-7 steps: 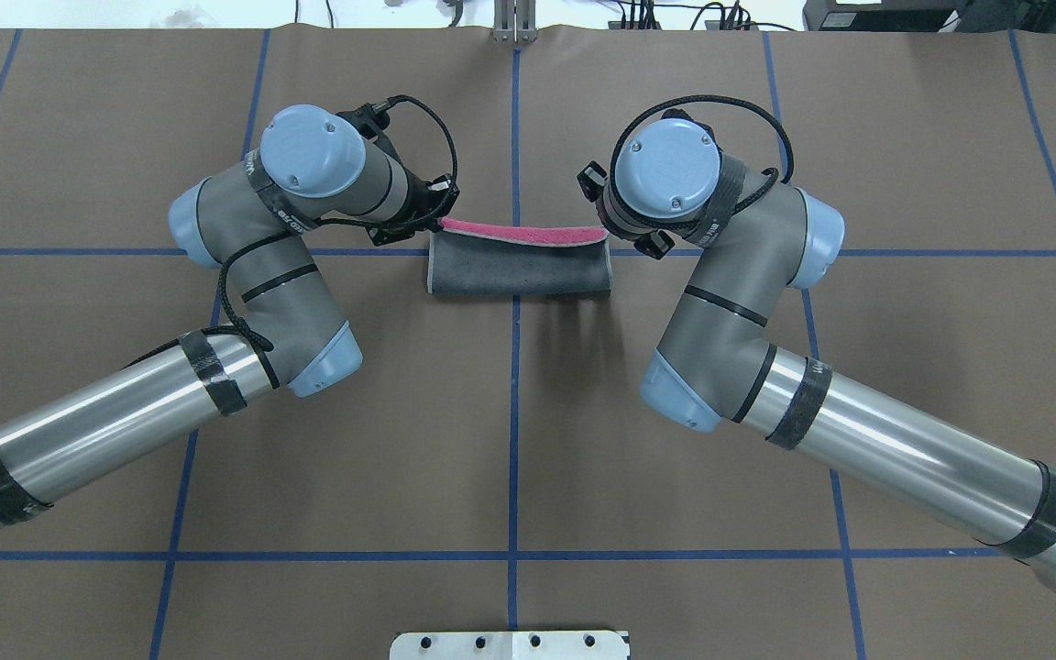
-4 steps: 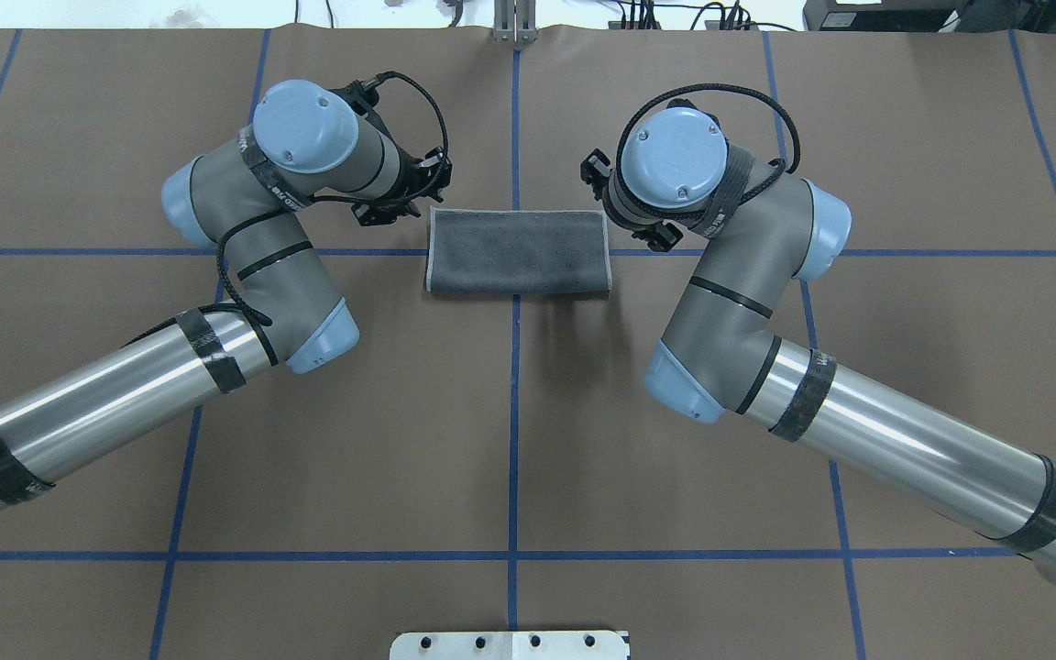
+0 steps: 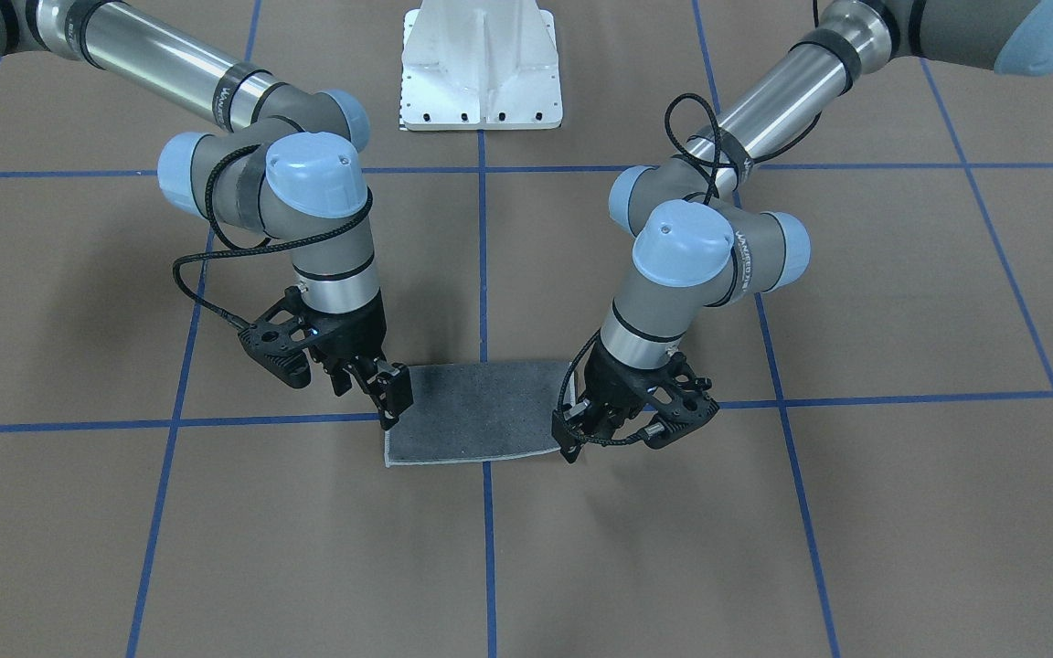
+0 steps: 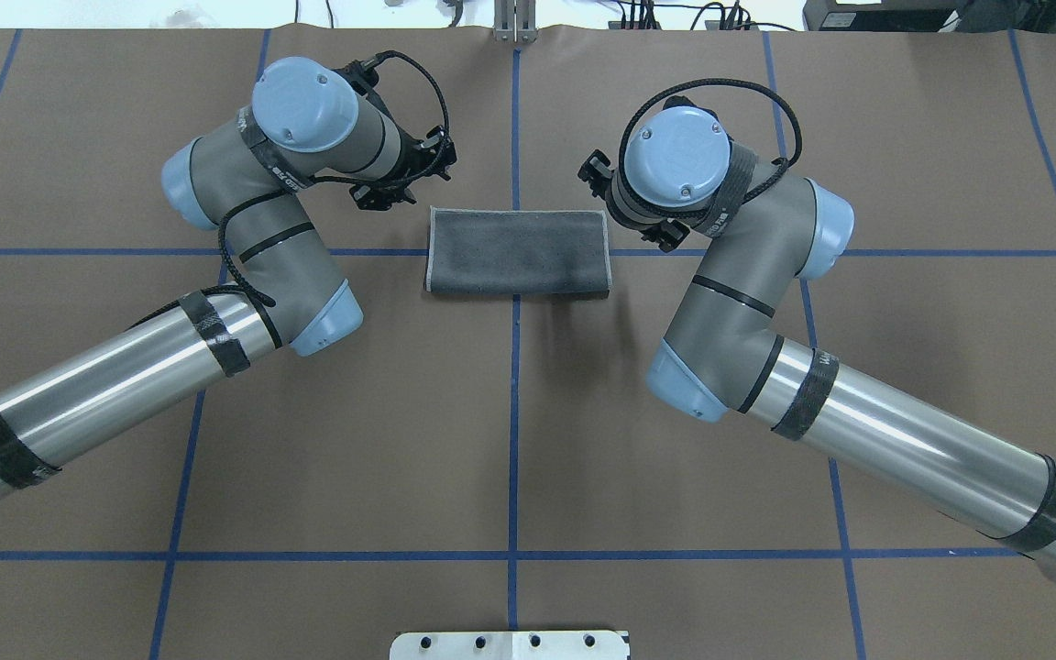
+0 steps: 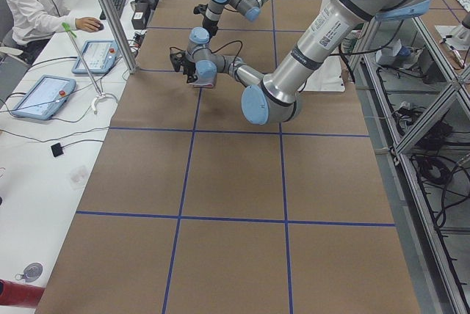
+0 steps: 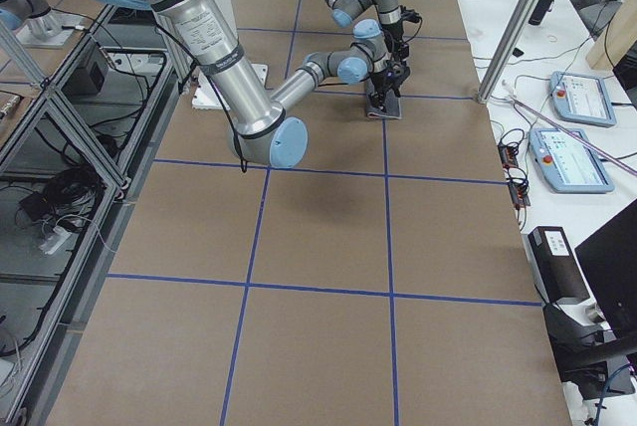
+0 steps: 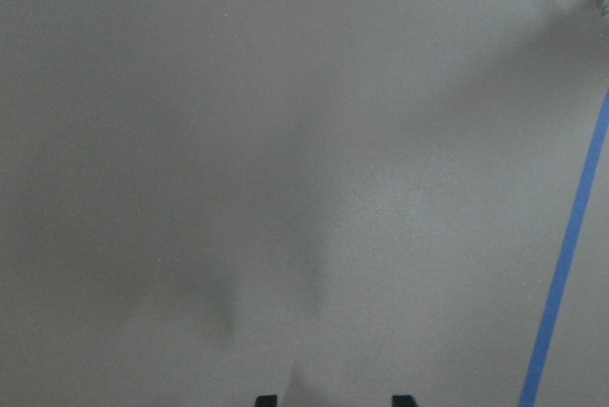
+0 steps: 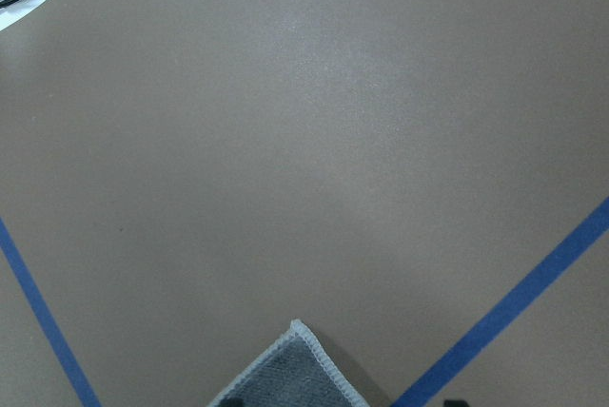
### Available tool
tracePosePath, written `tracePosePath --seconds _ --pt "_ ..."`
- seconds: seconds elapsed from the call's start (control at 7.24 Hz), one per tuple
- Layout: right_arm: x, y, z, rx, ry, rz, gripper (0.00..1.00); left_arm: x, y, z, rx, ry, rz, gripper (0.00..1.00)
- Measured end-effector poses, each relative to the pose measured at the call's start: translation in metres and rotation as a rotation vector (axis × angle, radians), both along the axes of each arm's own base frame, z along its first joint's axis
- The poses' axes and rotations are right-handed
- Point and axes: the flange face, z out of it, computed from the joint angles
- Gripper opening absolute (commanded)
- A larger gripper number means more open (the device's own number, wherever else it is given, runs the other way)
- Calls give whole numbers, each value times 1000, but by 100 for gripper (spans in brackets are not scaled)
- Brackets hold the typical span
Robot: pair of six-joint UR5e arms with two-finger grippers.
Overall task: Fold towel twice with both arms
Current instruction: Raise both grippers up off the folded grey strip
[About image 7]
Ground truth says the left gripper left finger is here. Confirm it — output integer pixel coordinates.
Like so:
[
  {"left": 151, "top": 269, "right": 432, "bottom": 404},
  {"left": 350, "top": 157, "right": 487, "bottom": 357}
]
[{"left": 255, "top": 395, "right": 278, "bottom": 407}]

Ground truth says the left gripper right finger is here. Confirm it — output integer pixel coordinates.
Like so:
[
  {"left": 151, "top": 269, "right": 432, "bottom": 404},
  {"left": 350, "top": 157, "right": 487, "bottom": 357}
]
[{"left": 391, "top": 395, "right": 414, "bottom": 407}]

